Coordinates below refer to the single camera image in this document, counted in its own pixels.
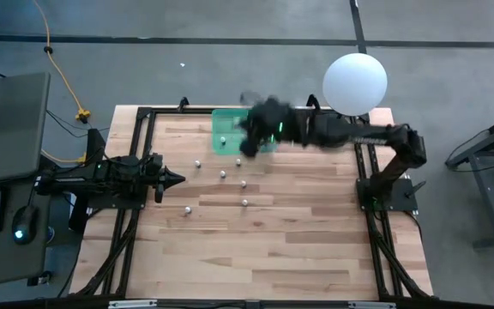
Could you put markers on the black table clamp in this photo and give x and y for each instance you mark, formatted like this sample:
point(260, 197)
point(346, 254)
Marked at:
point(313, 103)
point(183, 104)

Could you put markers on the teal translucent plastic bin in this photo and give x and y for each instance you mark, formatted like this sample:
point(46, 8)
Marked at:
point(225, 124)

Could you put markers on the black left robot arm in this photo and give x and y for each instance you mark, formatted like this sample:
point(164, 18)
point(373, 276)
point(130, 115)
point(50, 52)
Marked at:
point(80, 176)

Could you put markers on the black computer mouse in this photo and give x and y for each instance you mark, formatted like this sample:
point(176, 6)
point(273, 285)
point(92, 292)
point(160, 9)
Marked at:
point(24, 223)

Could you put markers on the white globe lamp black base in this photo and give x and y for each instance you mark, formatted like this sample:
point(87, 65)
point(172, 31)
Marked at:
point(354, 83)

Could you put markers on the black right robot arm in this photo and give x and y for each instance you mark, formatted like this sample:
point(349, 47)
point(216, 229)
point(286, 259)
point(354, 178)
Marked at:
point(358, 133)

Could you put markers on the black metal cart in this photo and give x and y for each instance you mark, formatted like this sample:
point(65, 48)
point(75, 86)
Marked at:
point(487, 193)

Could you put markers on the silver edge bracket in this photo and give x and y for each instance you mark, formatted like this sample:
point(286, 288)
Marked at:
point(131, 304)
point(371, 305)

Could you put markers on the grey side table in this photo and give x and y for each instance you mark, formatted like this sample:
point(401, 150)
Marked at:
point(11, 129)

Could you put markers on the black aluminium table frame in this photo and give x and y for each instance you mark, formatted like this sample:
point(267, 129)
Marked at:
point(174, 110)

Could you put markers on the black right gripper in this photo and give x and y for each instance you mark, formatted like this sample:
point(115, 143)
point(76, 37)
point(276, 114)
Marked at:
point(268, 124)

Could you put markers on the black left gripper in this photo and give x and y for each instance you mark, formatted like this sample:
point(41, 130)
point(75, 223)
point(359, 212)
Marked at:
point(150, 176)

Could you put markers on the black gantry post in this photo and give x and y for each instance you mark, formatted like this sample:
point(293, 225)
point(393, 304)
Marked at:
point(95, 141)

